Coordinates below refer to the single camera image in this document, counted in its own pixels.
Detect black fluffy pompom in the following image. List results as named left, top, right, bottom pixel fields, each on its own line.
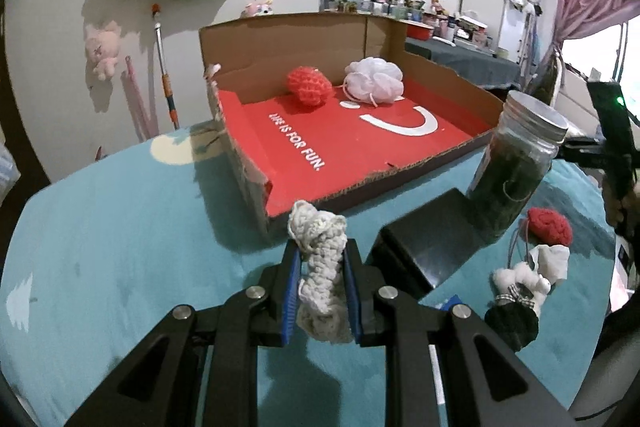
left=484, top=303, right=539, bottom=352

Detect white fluffy bunny clip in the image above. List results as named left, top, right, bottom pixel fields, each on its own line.
left=491, top=261, right=551, bottom=317

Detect cream crochet scrunchie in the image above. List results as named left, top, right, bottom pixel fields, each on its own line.
left=288, top=200, right=352, bottom=345

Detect white translucent pouch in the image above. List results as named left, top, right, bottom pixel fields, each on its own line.
left=528, top=245, right=570, bottom=285

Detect red bunny sponge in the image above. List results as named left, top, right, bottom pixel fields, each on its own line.
left=506, top=207, right=574, bottom=268

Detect white mesh bath pouf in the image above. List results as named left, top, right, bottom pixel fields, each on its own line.
left=342, top=56, right=405, bottom=107

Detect coral crochet scrubber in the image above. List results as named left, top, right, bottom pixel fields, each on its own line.
left=286, top=66, right=333, bottom=107

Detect black patterned box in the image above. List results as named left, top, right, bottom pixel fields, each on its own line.
left=366, top=188, right=486, bottom=299

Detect teal plush table cover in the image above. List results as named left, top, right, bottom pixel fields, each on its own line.
left=1, top=124, right=615, bottom=426

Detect large jar dark contents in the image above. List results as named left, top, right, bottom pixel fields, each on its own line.
left=466, top=91, right=568, bottom=242

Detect red cardboard box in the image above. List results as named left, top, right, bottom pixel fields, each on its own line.
left=200, top=13, right=502, bottom=234

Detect dark cloth side table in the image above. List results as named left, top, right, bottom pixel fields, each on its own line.
left=405, top=37, right=523, bottom=90

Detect red bowl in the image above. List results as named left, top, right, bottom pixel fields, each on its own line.
left=405, top=20, right=434, bottom=41

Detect pink fox plush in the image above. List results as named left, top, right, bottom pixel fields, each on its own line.
left=241, top=0, right=273, bottom=18

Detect pink curtain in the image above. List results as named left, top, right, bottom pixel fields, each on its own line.
left=538, top=0, right=639, bottom=64

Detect orange handled mop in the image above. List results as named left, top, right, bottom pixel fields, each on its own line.
left=152, top=3, right=180, bottom=130

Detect pink plush on wall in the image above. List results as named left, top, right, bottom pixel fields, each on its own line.
left=85, top=20, right=122, bottom=81

